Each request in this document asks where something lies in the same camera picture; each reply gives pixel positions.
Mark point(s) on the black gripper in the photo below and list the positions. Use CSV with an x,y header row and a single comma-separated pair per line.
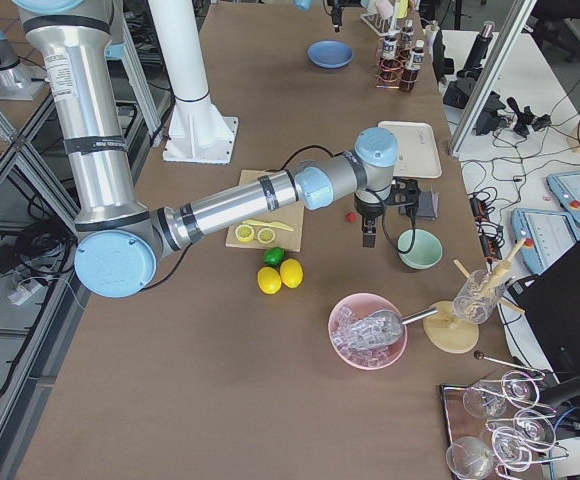
x,y
367,209

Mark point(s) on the blue plate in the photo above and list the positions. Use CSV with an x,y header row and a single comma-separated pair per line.
x,y
330,54

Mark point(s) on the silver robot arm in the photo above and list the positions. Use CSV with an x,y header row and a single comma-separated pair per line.
x,y
121,241

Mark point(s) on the mint green bowl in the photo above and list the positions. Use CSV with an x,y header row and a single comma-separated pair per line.
x,y
426,252

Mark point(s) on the grey folded cloth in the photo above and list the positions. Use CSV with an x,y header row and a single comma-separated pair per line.
x,y
428,205

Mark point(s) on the cream rabbit tray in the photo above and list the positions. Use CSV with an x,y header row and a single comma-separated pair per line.
x,y
417,153

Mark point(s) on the yellow lemon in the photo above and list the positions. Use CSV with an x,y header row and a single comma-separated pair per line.
x,y
269,280
291,273

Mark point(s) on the yellow plastic knife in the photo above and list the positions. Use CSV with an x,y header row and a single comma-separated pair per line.
x,y
272,225

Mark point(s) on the green lime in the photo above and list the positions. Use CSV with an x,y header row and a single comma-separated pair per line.
x,y
274,256

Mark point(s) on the steel ice scoop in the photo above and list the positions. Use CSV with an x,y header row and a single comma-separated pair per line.
x,y
410,317

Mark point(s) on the pink bowl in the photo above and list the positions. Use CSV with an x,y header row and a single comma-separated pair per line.
x,y
363,304

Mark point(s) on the lemon slice flat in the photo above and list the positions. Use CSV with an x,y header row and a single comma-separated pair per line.
x,y
266,235

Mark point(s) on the clear plastic ice cubes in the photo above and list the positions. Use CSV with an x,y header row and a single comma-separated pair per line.
x,y
349,336

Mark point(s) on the lemon half thick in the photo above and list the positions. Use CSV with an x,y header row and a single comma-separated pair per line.
x,y
244,233

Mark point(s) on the wooden glass drying tree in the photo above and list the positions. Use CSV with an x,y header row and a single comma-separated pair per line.
x,y
501,271

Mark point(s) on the round wooden stand base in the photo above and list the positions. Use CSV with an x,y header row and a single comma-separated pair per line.
x,y
448,332

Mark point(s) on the clear glass on tree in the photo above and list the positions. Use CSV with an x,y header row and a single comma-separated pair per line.
x,y
475,302

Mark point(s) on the tea bottle lower left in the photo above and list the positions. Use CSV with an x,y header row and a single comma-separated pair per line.
x,y
412,67

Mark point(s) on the tea bottle lower right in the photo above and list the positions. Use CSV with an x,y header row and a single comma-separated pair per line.
x,y
407,37

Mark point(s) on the black laptop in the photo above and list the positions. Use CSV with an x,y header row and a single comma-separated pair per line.
x,y
551,302

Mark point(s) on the black framed tray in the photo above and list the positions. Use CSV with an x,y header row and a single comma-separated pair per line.
x,y
450,415

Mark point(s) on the wine glasses on tray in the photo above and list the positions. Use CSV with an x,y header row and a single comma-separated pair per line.
x,y
505,425

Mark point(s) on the copper wire bottle rack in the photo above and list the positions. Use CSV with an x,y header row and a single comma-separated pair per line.
x,y
398,59

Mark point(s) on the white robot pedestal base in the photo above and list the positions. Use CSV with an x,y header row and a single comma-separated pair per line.
x,y
198,132

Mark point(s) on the aluminium frame post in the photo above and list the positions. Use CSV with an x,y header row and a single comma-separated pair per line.
x,y
505,41

